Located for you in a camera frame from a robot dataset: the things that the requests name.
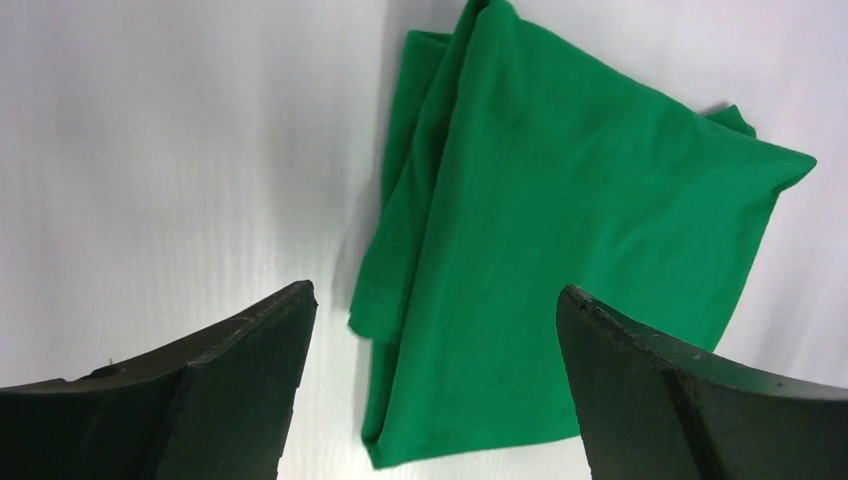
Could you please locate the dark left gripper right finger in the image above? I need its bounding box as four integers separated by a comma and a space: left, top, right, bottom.
557, 285, 847, 479

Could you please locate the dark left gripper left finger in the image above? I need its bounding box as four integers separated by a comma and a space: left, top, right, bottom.
1, 280, 317, 479

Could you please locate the green t shirt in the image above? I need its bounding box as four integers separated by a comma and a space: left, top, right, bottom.
349, 1, 816, 469

